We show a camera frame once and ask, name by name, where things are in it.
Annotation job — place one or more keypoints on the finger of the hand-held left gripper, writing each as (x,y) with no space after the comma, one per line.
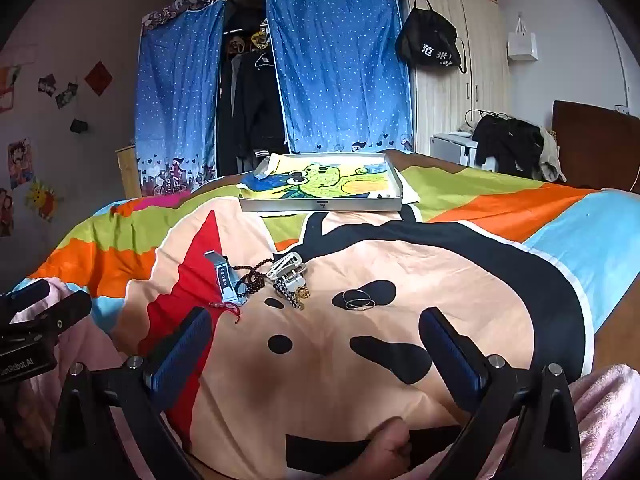
(55,312)
(27,294)

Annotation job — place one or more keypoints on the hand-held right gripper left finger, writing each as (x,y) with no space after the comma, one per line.
(181,355)

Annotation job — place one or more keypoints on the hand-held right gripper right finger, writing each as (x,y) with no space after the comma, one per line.
(457,355)

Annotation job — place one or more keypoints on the light blue watch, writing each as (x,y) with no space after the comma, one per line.
(225,277)

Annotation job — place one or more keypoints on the large silver bangle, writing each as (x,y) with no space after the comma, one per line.
(357,290)

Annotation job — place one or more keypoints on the white hair clip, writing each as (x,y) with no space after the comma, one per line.
(285,263)

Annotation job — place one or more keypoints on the grey metal tray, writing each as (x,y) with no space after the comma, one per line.
(320,205)

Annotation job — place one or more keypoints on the person's right hand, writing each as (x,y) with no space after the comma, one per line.
(392,442)

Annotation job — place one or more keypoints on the colourful cartoon printed blanket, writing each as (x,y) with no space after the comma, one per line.
(325,360)

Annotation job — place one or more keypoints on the small wooden cabinet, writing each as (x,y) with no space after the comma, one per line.
(127,172)

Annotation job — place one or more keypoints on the white storage box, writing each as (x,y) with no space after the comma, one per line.
(452,147)

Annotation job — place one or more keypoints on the black jacket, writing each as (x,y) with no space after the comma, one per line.
(510,145)

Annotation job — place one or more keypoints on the beige garment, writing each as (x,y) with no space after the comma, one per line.
(552,157)

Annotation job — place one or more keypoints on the cartoon printed cloth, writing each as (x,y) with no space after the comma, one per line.
(325,177)

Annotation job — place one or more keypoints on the blue dotted curtain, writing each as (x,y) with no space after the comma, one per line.
(340,85)
(175,100)

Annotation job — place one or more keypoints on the light wooden wardrobe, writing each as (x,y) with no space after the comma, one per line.
(450,105)

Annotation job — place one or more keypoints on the brown wooden headboard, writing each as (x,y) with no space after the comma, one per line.
(595,145)

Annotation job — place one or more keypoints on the dark hanging clothes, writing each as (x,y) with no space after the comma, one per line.
(255,110)

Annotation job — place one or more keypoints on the white paper bag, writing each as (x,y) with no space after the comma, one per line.
(522,45)

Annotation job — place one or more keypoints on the figures wall poster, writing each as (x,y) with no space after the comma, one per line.
(6,212)

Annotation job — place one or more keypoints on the yellow sun wall sticker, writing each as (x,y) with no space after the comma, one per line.
(42,199)

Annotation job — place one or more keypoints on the cartoon wall poster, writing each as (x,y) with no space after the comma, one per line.
(21,162)

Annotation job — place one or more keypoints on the small wall photo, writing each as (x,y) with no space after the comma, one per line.
(46,84)
(66,95)

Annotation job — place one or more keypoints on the pale wall poster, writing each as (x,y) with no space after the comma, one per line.
(9,87)

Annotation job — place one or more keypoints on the red diamond wall decoration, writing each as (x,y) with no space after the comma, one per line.
(98,76)

